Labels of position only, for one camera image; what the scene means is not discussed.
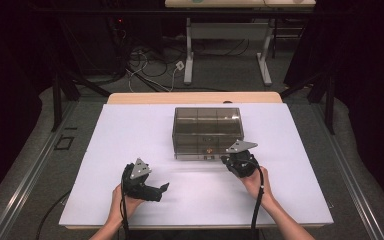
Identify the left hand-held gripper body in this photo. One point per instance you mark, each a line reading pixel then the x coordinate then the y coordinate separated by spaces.
pixel 140 186

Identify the white desk with metal legs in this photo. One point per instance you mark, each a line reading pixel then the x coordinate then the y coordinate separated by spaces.
pixel 228 30

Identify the person's left hand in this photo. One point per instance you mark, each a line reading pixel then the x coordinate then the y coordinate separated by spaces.
pixel 118 205

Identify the dark curtain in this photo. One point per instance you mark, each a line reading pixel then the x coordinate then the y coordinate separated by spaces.
pixel 373 83
pixel 6 83

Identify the smoky clear drawer cabinet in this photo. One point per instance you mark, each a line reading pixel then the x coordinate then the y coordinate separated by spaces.
pixel 207 121

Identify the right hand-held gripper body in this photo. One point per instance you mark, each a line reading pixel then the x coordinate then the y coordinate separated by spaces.
pixel 243 165

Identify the aluminium floor rail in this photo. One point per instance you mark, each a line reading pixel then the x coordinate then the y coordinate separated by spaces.
pixel 350 173
pixel 30 181

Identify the white power adapter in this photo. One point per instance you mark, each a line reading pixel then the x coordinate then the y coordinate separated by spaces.
pixel 179 65

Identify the light wooden table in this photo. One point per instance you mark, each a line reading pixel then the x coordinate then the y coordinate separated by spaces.
pixel 193 97

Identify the smoky clear plastic drawer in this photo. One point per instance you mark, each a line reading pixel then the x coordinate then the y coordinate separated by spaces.
pixel 193 138
pixel 190 156
pixel 193 145

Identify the person's right hand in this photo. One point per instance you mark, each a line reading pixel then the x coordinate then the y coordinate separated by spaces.
pixel 255 185

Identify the black metal stand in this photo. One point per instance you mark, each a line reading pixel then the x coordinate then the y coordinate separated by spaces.
pixel 329 100
pixel 57 100

